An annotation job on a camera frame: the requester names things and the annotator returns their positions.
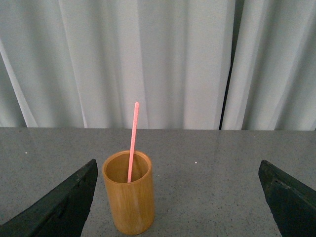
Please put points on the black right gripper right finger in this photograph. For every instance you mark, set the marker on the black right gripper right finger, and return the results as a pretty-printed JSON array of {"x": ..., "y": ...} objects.
[{"x": 291, "y": 202}]

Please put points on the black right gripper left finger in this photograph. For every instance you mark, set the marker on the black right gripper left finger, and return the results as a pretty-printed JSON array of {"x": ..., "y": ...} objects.
[{"x": 60, "y": 213}]

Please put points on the pink chopstick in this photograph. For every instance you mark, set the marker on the pink chopstick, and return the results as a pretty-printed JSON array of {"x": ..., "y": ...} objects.
[{"x": 133, "y": 139}]

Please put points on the bamboo chopstick holder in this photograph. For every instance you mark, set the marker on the bamboo chopstick holder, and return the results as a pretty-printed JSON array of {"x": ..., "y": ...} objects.
[{"x": 132, "y": 204}]

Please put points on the white curtain right panel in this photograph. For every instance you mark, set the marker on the white curtain right panel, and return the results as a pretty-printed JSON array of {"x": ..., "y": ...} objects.
[{"x": 273, "y": 80}]

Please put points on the white curtain panel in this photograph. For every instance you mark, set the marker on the white curtain panel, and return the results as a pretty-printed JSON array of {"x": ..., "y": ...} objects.
[
  {"x": 84, "y": 63},
  {"x": 273, "y": 80}
]

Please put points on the white curtain left panel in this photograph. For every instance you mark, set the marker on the white curtain left panel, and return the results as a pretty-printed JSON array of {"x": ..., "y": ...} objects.
[{"x": 84, "y": 63}]

